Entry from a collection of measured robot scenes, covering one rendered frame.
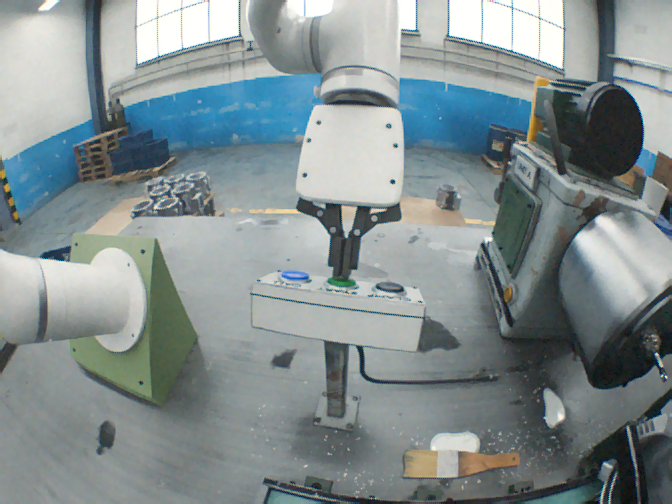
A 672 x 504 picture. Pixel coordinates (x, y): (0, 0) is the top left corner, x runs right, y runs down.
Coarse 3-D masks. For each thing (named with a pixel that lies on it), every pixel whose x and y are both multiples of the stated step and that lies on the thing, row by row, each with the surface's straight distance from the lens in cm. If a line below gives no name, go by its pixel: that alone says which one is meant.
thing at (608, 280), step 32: (608, 224) 50; (640, 224) 51; (576, 256) 50; (608, 256) 46; (640, 256) 45; (576, 288) 48; (608, 288) 44; (640, 288) 42; (576, 320) 49; (608, 320) 42; (640, 320) 43; (608, 352) 44; (640, 352) 51; (608, 384) 55
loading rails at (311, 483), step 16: (592, 464) 63; (272, 480) 35; (320, 480) 45; (576, 480) 45; (592, 480) 50; (256, 496) 34; (272, 496) 35; (288, 496) 35; (304, 496) 36; (320, 496) 34; (336, 496) 34; (352, 496) 34; (416, 496) 46; (432, 496) 46; (496, 496) 38; (512, 496) 39; (528, 496) 40; (544, 496) 43; (560, 496) 44; (576, 496) 46; (592, 496) 48
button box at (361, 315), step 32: (256, 288) 29; (288, 288) 28; (320, 288) 28; (352, 288) 29; (416, 288) 33; (256, 320) 30; (288, 320) 29; (320, 320) 28; (352, 320) 27; (384, 320) 27; (416, 320) 27
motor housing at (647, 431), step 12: (648, 420) 41; (660, 420) 41; (648, 432) 41; (660, 432) 39; (648, 444) 49; (660, 444) 54; (648, 456) 52; (660, 456) 57; (612, 468) 44; (648, 468) 54; (660, 468) 58; (612, 480) 46; (648, 480) 55; (660, 480) 59; (600, 492) 46; (612, 492) 47; (648, 492) 55; (660, 492) 58
